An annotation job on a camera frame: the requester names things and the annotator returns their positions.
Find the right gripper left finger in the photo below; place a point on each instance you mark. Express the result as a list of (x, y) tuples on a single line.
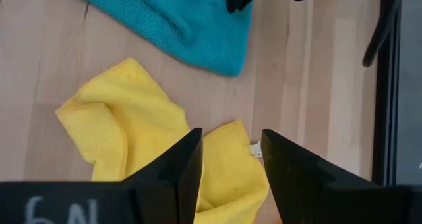
[(158, 194)]

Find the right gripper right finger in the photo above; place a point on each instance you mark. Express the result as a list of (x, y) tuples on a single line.
[(313, 194)]

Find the teal microfiber towel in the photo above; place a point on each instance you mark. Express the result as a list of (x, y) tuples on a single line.
[(181, 26)]

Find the yellow microfiber towel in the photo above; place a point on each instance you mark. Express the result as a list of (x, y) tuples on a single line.
[(138, 118)]

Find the black aluminium table frame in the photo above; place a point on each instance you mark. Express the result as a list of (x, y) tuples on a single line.
[(385, 85)]

